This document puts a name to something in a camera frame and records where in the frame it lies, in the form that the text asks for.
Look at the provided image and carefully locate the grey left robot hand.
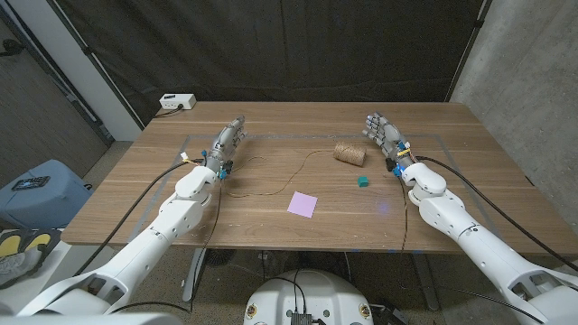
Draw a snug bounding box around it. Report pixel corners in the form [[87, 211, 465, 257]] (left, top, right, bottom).
[[205, 115, 247, 175]]

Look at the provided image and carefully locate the jute twine strand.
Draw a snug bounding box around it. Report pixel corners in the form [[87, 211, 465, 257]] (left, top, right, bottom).
[[225, 149, 338, 199]]

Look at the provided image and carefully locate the jute twine spool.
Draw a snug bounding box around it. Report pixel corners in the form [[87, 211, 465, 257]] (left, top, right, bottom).
[[332, 141, 368, 167]]

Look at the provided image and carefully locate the purple sticky note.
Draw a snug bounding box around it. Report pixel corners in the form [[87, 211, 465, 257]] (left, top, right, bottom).
[[286, 190, 319, 219]]

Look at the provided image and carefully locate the white power outlet box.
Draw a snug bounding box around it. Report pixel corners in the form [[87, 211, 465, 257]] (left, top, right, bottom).
[[159, 93, 198, 111]]

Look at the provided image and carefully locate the grey table leg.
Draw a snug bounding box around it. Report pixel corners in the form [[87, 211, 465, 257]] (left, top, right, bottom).
[[182, 247, 209, 302], [410, 252, 440, 311]]

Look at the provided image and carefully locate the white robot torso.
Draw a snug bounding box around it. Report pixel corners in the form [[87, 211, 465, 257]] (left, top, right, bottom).
[[243, 269, 375, 325]]

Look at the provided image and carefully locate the blue-grey storage bin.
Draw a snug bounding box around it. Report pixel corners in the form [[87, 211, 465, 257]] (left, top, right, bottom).
[[0, 159, 94, 230]]

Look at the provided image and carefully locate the grey torso connector box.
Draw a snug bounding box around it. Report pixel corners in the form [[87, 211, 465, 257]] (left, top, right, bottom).
[[290, 311, 317, 325]]

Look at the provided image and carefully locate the black shoe yellow insole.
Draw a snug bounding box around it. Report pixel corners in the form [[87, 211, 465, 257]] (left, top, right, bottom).
[[22, 227, 62, 254], [0, 231, 26, 258]]

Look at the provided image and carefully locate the grey sneaker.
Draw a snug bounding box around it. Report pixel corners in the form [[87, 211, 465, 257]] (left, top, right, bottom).
[[0, 246, 51, 290]]

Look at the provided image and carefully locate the black outlet box cable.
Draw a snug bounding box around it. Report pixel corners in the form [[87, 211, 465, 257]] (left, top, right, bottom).
[[153, 104, 184, 119]]

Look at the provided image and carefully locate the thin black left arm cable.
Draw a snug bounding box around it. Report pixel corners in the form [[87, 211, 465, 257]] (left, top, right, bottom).
[[107, 175, 225, 315]]

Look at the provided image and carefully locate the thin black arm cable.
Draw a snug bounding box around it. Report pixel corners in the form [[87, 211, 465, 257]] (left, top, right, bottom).
[[396, 173, 545, 325], [107, 175, 225, 315]]

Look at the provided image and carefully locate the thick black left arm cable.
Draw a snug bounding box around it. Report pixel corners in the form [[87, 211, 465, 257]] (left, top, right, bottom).
[[71, 158, 207, 277]]

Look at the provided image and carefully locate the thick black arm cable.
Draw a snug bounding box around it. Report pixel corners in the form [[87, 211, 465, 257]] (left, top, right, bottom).
[[71, 158, 207, 277], [415, 155, 578, 273]]

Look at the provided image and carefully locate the black torso cable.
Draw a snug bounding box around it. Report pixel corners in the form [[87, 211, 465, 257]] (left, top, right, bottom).
[[261, 269, 309, 315]]

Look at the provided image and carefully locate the black backdrop frame pole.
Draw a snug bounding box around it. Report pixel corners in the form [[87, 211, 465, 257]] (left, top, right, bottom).
[[444, 0, 493, 103], [44, 0, 146, 131]]

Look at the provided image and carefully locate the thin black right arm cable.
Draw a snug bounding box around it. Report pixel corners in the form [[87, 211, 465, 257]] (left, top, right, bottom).
[[396, 173, 545, 325]]

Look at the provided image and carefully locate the black wall knob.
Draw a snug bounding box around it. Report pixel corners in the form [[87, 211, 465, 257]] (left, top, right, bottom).
[[0, 39, 26, 58]]

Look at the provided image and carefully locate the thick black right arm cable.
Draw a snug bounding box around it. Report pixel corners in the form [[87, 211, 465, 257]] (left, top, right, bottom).
[[415, 155, 578, 273]]

